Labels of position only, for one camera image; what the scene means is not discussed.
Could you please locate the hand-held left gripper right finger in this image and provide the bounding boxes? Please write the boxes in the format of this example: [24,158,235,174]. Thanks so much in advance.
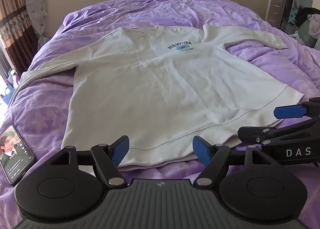
[192,135,273,187]

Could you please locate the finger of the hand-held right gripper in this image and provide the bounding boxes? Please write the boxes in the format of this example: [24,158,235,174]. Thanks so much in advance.
[237,117,320,146]
[273,97,320,121]

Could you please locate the purple floral blanket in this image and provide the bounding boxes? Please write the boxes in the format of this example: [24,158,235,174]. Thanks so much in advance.
[0,0,320,229]

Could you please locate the pile of dark clothes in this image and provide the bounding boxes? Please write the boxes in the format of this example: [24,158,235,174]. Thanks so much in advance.
[296,7,320,50]

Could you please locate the blue plush toy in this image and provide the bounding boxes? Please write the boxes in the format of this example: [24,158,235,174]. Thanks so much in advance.
[0,68,20,101]

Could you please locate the brown patterned curtain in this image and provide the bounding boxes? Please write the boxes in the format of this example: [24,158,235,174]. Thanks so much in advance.
[0,0,38,80]

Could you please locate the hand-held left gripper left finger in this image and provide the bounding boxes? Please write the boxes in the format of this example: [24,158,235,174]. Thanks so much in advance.
[47,135,130,187]

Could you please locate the white printed t-shirt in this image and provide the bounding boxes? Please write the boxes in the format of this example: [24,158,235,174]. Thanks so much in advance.
[19,25,305,169]

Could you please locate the floral cloth covered fan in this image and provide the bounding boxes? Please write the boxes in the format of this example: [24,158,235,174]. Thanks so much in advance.
[25,0,49,45]

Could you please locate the black smartphone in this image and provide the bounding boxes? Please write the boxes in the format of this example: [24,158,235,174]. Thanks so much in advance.
[0,124,38,185]

